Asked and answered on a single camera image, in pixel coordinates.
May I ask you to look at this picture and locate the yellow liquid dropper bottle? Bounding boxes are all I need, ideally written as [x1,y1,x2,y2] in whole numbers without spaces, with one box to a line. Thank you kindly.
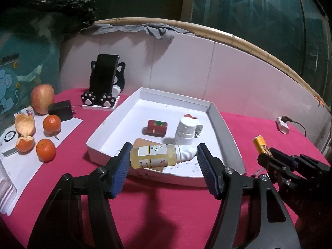
[130,144,198,169]

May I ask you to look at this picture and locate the white cardboard tray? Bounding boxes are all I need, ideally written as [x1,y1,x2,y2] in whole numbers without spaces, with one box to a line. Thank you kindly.
[86,87,247,188]

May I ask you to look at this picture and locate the red apple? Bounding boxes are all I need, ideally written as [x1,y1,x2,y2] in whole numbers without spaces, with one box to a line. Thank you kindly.
[31,84,55,115]

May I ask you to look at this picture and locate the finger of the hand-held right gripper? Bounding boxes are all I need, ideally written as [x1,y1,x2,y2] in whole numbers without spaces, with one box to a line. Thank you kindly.
[270,148,297,172]
[257,154,284,185]

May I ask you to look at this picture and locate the white round device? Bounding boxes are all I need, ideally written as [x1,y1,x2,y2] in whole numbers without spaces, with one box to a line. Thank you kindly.
[0,127,18,157]

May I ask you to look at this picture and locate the white paper sheet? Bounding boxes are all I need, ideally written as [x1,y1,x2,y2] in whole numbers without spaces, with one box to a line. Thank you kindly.
[0,114,84,213]

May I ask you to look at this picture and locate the black charger adapter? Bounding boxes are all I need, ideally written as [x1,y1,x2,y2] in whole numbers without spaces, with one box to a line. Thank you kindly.
[48,100,77,122]

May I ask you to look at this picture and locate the black smartphone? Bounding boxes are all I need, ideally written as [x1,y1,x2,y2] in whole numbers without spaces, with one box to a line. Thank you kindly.
[89,54,120,96]

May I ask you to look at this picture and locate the small white printed box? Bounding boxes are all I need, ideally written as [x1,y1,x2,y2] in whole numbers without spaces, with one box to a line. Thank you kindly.
[14,106,35,117]

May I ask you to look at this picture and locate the tangerine peel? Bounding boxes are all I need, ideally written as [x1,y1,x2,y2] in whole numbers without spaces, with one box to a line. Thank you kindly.
[16,135,35,153]
[15,114,36,137]

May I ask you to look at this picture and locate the small red box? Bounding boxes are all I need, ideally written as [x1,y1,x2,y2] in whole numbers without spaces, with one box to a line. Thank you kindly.
[147,119,168,137]

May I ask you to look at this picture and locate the black plug with cable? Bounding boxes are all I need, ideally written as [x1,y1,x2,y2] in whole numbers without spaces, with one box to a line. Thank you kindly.
[281,116,306,137]

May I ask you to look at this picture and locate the orange tangerine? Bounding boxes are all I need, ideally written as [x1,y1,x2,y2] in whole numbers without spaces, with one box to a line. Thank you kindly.
[43,115,62,136]
[36,139,56,162]

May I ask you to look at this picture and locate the black cat phone holder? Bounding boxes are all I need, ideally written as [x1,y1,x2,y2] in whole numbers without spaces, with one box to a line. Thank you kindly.
[81,61,125,110]

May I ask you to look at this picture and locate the blue cartoon mouse poster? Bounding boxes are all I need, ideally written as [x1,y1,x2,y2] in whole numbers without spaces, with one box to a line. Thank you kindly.
[0,28,60,115]

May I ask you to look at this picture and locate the white pill bottle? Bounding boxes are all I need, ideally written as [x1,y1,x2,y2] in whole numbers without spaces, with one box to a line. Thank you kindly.
[174,117,198,146]

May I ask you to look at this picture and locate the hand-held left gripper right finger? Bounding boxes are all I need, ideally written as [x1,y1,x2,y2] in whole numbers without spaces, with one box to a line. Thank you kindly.
[196,143,301,249]

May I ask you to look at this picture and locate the black plastic bag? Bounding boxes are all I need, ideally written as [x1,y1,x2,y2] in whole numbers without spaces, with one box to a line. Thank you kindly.
[16,0,96,32]

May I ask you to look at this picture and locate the pink flower-embossed tablecloth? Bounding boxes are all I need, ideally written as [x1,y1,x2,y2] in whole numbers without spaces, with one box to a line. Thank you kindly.
[0,87,332,249]

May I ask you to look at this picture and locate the glass window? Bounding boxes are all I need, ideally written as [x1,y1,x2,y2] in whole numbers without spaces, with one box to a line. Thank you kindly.
[182,0,332,89]

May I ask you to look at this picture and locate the yellow battery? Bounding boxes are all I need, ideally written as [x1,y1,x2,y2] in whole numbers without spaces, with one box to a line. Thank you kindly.
[252,135,273,156]

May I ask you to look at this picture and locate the white power strip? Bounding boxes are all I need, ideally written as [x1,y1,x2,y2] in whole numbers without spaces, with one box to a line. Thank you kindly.
[276,117,291,135]

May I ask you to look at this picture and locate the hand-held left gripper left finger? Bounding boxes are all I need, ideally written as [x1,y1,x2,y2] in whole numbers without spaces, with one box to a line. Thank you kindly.
[27,142,133,249]

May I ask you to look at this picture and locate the white plastic container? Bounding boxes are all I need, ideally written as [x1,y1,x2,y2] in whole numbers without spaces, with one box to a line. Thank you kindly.
[0,158,18,216]

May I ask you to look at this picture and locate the bamboo pole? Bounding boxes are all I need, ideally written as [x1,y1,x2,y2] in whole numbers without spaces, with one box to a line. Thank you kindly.
[93,18,332,112]

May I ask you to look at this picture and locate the grey cloth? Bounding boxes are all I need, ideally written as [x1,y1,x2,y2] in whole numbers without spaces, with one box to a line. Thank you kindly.
[80,23,195,44]

